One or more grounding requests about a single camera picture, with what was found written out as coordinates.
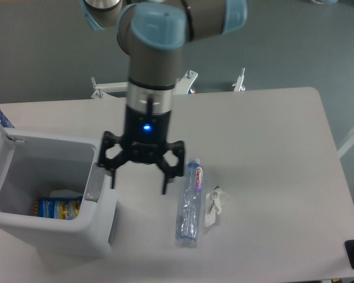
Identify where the crushed clear plastic bottle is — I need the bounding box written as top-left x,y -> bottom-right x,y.
175,157 -> 204,248

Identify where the blue yellow snack packet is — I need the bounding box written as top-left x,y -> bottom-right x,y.
33,196 -> 83,220

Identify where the crumpled white paper wrapper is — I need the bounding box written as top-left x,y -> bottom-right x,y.
204,185 -> 230,227

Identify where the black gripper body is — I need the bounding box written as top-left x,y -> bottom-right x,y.
121,106 -> 171,164

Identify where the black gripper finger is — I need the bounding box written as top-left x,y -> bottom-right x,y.
97,131 -> 129,189
156,140 -> 185,195

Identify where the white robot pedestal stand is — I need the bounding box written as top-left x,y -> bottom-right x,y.
90,67 -> 246,99

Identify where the white plastic trash can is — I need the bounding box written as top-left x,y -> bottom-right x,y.
0,124 -> 118,257

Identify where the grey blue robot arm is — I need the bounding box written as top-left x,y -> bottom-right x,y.
80,0 -> 248,183

